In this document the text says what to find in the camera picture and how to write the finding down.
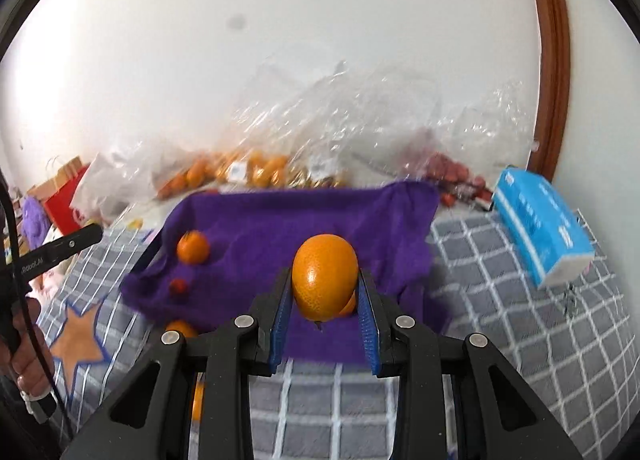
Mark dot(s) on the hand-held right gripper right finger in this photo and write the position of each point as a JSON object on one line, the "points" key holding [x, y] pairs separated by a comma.
{"points": [[367, 325]]}

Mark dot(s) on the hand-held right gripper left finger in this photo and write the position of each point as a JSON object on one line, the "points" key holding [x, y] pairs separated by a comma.
{"points": [[282, 320]]}

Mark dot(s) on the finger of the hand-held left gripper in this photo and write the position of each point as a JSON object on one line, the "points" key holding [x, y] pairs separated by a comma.
{"points": [[80, 239]]}

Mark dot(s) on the orange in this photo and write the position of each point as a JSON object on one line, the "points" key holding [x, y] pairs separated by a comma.
{"points": [[350, 306], [325, 275], [182, 327], [198, 400], [193, 247]]}

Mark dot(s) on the purple towel lined tray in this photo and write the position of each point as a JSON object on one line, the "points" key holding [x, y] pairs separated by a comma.
{"points": [[260, 225]]}

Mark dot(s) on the red lychee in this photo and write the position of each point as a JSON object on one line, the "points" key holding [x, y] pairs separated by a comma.
{"points": [[178, 287]]}

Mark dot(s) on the person's left hand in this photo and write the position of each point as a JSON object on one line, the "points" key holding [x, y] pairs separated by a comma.
{"points": [[35, 365]]}

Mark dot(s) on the red paper bag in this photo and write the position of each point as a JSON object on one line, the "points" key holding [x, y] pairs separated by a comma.
{"points": [[62, 205]]}

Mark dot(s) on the purple plush toy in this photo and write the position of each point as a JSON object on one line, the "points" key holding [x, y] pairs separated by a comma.
{"points": [[34, 220]]}

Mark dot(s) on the cream printed bed sheet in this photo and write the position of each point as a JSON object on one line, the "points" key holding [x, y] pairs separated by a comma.
{"points": [[132, 222]]}

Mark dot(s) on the white plastic bag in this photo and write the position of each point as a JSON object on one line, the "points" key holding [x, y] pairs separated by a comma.
{"points": [[105, 185]]}

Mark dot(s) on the grey checked star blanket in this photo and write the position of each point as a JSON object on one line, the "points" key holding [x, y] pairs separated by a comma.
{"points": [[500, 340]]}

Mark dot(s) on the clear bag of longans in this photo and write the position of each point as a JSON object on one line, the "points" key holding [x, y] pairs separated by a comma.
{"points": [[320, 178]]}

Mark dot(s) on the clear bag of oranges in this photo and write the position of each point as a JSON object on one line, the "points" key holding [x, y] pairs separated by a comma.
{"points": [[260, 170]]}

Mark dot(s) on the pile of red lychees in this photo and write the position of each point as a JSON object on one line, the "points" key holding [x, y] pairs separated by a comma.
{"points": [[450, 173]]}

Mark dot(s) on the blue tissue pack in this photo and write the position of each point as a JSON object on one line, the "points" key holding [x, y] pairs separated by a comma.
{"points": [[540, 225]]}

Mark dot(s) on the large crumpled clear plastic bag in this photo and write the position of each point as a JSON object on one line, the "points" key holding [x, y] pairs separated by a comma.
{"points": [[340, 115]]}

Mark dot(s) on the small crumpled clear plastic bag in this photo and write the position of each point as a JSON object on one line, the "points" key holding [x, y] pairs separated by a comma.
{"points": [[490, 125]]}

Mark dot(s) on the brown wooden door frame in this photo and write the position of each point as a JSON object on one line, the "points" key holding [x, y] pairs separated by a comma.
{"points": [[550, 65]]}

